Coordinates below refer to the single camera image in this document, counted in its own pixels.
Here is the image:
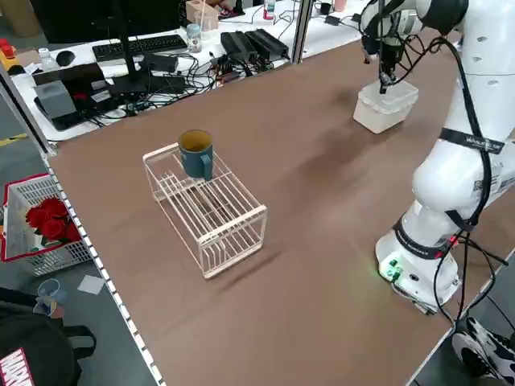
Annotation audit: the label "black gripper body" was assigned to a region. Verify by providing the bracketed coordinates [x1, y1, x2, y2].
[360, 35, 377, 66]
[380, 41, 406, 76]

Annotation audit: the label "translucent white box lid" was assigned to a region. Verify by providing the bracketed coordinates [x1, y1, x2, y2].
[356, 82, 419, 117]

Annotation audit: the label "translucent white preservation box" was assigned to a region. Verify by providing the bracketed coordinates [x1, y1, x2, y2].
[352, 90, 418, 135]

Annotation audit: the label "cardboard box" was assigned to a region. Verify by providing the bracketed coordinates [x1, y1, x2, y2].
[184, 0, 221, 32]

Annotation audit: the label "grey box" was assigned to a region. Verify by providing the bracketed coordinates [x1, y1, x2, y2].
[34, 80, 77, 121]

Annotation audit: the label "white desk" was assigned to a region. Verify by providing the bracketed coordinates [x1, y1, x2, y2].
[10, 0, 301, 144]
[301, 0, 365, 61]

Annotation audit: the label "black power adapter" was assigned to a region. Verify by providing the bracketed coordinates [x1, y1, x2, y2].
[220, 31, 258, 61]
[245, 28, 290, 60]

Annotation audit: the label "clear bottle blue cap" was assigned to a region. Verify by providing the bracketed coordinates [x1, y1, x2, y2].
[186, 23, 204, 54]

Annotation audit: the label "teal mug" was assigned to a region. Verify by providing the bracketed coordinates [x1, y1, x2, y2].
[178, 129, 215, 182]

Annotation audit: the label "black keyboard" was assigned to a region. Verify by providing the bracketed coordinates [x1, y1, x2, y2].
[91, 34, 189, 64]

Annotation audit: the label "black monitor with stand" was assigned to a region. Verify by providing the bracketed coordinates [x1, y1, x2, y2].
[30, 0, 187, 97]

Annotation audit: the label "person's shoe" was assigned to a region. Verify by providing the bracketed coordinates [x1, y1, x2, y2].
[451, 316, 515, 385]

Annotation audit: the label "black desktop device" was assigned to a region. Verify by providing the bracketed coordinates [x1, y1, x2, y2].
[31, 62, 122, 133]

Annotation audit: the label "brown cardboard tube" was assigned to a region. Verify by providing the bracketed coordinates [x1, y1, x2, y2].
[10, 0, 41, 38]

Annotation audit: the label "white card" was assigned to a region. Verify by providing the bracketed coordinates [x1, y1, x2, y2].
[76, 273, 107, 296]

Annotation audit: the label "red roses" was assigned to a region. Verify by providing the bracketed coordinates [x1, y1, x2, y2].
[25, 196, 84, 247]

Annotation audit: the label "red rimmed white basket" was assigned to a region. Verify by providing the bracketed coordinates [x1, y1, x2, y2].
[0, 172, 97, 277]

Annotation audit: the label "black backpack red logo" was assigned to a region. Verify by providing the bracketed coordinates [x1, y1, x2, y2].
[0, 287, 98, 386]

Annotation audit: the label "aluminium frame post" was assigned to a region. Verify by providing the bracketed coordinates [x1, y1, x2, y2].
[292, 0, 313, 64]
[0, 66, 60, 158]

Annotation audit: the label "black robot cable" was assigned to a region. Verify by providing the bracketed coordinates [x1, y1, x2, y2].
[376, 0, 509, 242]
[432, 235, 515, 325]

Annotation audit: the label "tangled black desk cables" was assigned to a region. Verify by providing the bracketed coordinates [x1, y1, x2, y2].
[120, 51, 253, 117]

